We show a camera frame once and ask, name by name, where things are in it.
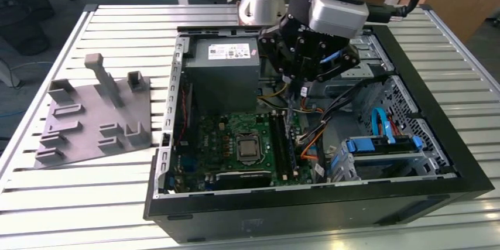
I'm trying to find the grey power supply unit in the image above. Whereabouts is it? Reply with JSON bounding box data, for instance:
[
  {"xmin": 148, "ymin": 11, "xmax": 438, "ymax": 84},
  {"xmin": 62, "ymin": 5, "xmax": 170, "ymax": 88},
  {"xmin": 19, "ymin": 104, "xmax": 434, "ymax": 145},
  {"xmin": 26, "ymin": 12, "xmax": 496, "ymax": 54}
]
[{"xmin": 183, "ymin": 37, "xmax": 262, "ymax": 114}]

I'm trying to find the black office chair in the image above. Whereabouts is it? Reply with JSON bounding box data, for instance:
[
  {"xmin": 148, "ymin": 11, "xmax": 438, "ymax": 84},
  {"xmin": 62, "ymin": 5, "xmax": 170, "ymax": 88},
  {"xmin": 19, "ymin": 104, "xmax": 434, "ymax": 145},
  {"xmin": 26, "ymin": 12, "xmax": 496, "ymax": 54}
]
[{"xmin": 0, "ymin": 0, "xmax": 55, "ymax": 56}]

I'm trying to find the grey parts rack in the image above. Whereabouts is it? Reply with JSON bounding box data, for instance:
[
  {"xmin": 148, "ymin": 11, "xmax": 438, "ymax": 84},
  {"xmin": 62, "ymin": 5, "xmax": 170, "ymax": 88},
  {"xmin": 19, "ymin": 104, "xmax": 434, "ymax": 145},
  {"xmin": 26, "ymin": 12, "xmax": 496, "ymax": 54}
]
[{"xmin": 34, "ymin": 53, "xmax": 154, "ymax": 170}]

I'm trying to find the metal disk bay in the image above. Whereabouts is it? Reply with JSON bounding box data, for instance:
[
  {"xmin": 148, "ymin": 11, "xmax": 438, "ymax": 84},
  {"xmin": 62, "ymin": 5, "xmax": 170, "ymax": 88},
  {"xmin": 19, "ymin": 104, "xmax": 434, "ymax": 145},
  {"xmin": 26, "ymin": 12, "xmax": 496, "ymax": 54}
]
[{"xmin": 328, "ymin": 135, "xmax": 448, "ymax": 182}]

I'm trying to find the black graphics card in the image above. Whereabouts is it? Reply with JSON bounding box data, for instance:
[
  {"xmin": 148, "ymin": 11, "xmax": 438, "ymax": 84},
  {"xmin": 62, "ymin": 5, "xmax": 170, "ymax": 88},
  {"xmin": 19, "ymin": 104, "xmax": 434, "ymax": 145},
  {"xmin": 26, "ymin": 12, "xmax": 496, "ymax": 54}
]
[{"xmin": 215, "ymin": 169, "xmax": 272, "ymax": 190}]

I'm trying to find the black PC case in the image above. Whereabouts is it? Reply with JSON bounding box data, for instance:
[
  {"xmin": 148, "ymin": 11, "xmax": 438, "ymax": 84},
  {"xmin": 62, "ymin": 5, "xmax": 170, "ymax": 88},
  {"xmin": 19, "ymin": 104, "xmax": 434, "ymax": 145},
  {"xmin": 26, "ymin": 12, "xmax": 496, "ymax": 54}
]
[{"xmin": 143, "ymin": 24, "xmax": 495, "ymax": 244}]

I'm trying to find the green motherboard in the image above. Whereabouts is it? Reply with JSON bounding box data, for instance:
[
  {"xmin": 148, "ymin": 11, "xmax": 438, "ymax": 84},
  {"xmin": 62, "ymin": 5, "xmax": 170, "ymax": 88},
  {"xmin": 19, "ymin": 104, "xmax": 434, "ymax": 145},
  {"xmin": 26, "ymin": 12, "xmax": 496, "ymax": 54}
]
[{"xmin": 167, "ymin": 109, "xmax": 318, "ymax": 192}]

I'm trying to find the black wire bundle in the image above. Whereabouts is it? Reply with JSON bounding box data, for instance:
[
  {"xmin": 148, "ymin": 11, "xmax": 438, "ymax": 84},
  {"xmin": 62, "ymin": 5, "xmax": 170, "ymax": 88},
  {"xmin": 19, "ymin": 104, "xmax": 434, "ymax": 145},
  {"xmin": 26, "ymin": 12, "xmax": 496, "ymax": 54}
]
[{"xmin": 319, "ymin": 77, "xmax": 376, "ymax": 125}]

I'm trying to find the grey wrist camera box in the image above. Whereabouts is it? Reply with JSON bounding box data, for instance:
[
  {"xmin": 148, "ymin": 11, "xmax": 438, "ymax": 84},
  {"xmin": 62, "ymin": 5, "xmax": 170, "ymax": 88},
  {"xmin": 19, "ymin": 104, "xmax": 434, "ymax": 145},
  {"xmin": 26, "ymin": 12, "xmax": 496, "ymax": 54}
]
[{"xmin": 308, "ymin": 0, "xmax": 371, "ymax": 40}]

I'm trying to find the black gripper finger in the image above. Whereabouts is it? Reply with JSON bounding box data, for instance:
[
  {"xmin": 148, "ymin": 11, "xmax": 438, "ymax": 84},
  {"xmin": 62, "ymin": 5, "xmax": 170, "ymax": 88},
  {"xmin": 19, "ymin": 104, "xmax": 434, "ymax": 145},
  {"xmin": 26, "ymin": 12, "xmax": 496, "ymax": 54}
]
[
  {"xmin": 303, "ymin": 47, "xmax": 360, "ymax": 84},
  {"xmin": 258, "ymin": 33, "xmax": 300, "ymax": 84}
]

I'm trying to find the silver CPU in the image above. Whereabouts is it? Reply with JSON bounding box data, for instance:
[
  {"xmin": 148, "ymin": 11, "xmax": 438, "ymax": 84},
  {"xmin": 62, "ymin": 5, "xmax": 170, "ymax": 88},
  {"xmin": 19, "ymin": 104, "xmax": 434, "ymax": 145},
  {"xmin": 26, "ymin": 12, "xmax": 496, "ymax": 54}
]
[{"xmin": 238, "ymin": 140, "xmax": 260, "ymax": 157}]

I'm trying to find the metal drive cage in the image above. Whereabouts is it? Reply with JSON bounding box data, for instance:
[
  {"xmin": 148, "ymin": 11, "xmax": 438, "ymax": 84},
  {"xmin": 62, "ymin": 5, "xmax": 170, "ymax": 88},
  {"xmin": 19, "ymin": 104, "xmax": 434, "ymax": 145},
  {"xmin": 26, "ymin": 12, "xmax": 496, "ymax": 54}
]
[{"xmin": 324, "ymin": 32, "xmax": 396, "ymax": 99}]

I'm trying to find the black CPU socket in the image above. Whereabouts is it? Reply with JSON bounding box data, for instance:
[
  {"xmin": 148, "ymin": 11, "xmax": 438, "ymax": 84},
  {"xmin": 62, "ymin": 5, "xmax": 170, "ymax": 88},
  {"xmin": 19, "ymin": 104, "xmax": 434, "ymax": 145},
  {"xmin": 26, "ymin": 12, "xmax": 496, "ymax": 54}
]
[{"xmin": 234, "ymin": 132, "xmax": 267, "ymax": 166}]

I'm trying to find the blue drive latch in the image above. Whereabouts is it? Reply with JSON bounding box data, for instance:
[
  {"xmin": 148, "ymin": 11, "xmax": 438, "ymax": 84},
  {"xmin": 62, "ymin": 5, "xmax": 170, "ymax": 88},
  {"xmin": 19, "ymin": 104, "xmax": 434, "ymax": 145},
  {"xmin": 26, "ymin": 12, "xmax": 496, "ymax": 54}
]
[{"xmin": 319, "ymin": 52, "xmax": 344, "ymax": 64}]

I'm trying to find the orange wire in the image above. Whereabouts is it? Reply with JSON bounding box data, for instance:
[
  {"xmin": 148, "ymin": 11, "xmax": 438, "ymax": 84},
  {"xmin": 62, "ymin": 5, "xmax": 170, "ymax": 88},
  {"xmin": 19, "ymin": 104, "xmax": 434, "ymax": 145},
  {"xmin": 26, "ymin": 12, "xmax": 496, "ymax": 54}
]
[{"xmin": 299, "ymin": 131, "xmax": 326, "ymax": 160}]

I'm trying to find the blue disk carrier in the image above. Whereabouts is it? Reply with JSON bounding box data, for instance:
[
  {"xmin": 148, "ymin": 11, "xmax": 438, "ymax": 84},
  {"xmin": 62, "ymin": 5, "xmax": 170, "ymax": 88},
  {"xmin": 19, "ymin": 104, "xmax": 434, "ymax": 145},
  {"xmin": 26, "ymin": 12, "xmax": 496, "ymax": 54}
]
[{"xmin": 346, "ymin": 135, "xmax": 422, "ymax": 156}]

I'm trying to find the black RAM slot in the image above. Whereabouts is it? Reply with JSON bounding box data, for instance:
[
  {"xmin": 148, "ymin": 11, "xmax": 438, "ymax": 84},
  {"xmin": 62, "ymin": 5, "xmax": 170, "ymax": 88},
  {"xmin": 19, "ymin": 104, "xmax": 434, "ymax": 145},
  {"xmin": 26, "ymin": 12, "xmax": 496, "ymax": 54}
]
[{"xmin": 270, "ymin": 111, "xmax": 288, "ymax": 179}]

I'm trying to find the blue flat data wire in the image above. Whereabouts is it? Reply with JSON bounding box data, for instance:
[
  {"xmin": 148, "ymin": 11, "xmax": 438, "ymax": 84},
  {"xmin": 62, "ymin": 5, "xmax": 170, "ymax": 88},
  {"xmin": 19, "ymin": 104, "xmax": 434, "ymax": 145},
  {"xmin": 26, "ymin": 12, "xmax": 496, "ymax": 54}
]
[{"xmin": 371, "ymin": 106, "xmax": 396, "ymax": 145}]

